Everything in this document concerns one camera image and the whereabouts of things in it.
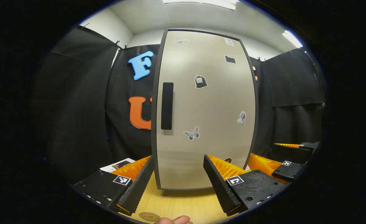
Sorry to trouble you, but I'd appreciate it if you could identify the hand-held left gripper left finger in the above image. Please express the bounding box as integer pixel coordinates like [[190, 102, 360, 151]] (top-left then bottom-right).
[[70, 155, 155, 216]]

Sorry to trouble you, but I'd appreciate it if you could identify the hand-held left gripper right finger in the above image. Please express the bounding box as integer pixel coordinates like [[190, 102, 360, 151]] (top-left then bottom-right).
[[203, 154, 292, 217]]

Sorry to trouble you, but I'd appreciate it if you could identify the round brown coaster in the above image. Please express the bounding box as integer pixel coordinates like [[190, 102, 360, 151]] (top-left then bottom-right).
[[139, 212, 161, 222]]

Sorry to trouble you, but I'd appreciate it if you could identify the dark grey cabinet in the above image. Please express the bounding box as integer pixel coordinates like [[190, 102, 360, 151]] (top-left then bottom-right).
[[151, 28, 260, 191]]

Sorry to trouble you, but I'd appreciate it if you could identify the black door handle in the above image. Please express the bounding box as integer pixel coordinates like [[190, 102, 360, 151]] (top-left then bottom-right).
[[161, 82, 174, 130]]

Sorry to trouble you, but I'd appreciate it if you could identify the black backdrop cloth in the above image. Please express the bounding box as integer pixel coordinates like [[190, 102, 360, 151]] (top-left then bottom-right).
[[43, 25, 326, 184]]

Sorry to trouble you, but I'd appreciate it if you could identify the long ceiling light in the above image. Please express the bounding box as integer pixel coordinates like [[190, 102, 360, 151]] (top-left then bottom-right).
[[282, 30, 303, 49]]

